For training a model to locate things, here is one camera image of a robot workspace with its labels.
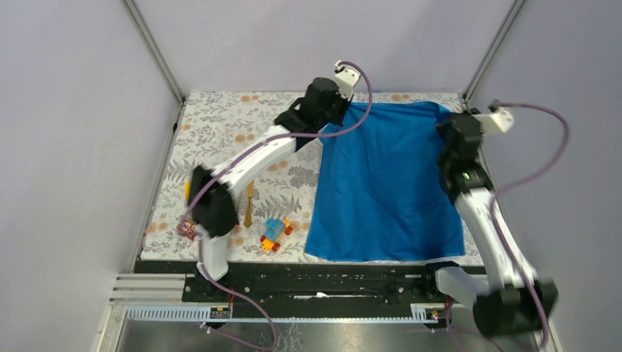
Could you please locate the blue cloth napkin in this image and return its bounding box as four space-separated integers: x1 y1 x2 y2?
305 102 465 262

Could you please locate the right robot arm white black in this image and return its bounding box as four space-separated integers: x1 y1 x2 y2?
420 107 558 339

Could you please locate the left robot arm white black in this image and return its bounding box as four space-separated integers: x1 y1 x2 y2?
186 71 359 301

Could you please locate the floral tablecloth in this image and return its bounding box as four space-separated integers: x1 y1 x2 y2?
141 91 506 267

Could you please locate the blue orange toy car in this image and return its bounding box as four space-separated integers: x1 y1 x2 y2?
260 218 293 252

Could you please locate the yellow toy block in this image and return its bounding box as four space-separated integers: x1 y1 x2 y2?
184 181 191 200

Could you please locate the red owl toy block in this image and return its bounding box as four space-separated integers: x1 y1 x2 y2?
176 219 197 241

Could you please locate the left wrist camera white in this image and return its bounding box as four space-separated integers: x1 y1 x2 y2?
334 61 361 102

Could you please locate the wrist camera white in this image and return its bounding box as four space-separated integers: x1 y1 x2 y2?
474 100 515 136
334 61 361 102

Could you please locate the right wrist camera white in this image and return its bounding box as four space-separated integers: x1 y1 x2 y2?
474 100 515 136

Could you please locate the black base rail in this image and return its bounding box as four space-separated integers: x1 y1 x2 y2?
181 262 487 320

